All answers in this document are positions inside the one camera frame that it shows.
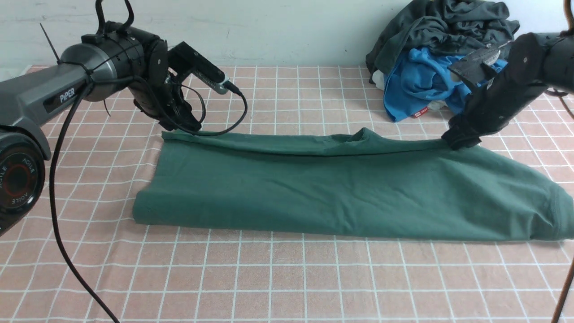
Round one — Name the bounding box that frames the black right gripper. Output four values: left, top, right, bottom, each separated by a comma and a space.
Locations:
442, 74, 545, 150

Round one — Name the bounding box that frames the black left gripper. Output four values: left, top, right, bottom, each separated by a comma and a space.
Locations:
134, 74, 201, 132

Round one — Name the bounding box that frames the green long sleeve shirt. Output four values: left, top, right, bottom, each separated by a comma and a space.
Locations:
132, 127, 573, 242

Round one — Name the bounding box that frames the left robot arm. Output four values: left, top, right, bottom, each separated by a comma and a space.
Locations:
0, 21, 224, 233

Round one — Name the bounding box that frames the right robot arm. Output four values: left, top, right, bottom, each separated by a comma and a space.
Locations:
442, 33, 574, 150

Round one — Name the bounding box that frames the blue garment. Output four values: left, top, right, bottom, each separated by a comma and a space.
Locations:
383, 48, 509, 123

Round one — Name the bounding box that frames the dark grey garment pile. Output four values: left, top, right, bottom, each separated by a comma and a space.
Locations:
365, 0, 520, 74

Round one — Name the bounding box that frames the pink grid tablecloth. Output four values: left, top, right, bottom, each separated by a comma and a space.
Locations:
0, 67, 573, 323

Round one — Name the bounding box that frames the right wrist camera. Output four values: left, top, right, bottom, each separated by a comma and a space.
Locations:
448, 41, 510, 92

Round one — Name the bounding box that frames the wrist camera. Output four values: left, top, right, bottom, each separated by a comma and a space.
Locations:
448, 41, 510, 92
167, 42, 242, 96

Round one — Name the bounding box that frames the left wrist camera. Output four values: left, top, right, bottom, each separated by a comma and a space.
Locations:
167, 42, 242, 96

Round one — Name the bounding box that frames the right black cable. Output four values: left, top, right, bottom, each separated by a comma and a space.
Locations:
549, 0, 574, 323

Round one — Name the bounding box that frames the black cable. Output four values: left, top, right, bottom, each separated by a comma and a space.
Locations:
549, 0, 574, 323
39, 0, 248, 323

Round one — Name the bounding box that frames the left black cable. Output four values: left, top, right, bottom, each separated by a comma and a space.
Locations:
39, 0, 248, 323

